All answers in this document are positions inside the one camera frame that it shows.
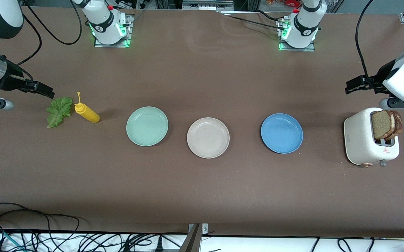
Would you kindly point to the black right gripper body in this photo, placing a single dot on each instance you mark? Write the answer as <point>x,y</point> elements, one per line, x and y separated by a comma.
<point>13,81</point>

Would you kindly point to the green lettuce leaf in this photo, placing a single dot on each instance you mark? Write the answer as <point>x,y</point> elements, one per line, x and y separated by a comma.
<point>60,108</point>

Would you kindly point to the brown bread slice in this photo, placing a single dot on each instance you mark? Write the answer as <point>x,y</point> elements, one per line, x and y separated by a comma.
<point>380,126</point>
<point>398,124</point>

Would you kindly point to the yellow mustard squeeze bottle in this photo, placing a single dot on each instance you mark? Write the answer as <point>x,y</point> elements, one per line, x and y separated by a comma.
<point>88,113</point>

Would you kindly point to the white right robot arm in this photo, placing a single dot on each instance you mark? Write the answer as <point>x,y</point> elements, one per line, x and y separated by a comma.
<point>102,21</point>

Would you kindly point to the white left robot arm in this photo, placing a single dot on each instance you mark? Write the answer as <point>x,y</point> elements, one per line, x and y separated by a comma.
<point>305,21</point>

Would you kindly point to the blue plate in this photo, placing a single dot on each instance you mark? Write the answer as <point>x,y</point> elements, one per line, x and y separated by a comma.
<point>281,133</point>

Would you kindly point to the light green plate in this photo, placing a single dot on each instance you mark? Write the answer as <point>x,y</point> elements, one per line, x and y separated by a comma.
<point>147,126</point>

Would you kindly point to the beige plate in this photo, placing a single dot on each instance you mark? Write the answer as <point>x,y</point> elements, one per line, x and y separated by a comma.
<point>208,137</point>

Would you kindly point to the white two-slot toaster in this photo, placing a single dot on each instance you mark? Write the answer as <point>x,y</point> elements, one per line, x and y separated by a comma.
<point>359,140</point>

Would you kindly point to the red packaging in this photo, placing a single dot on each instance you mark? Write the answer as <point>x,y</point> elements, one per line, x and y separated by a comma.
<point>289,2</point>

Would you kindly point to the black power plug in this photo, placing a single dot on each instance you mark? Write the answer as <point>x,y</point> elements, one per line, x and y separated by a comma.
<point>159,245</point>

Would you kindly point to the grey metal profile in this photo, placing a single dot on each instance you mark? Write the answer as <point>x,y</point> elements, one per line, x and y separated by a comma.
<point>192,243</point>

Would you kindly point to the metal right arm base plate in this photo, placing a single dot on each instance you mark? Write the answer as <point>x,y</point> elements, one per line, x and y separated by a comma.
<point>129,31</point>

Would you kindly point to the aluminium frame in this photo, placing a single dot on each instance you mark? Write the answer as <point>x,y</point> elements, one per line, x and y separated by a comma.
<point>207,5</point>

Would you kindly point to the metal table edge bracket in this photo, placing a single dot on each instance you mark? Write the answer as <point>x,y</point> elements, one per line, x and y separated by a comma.
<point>205,229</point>

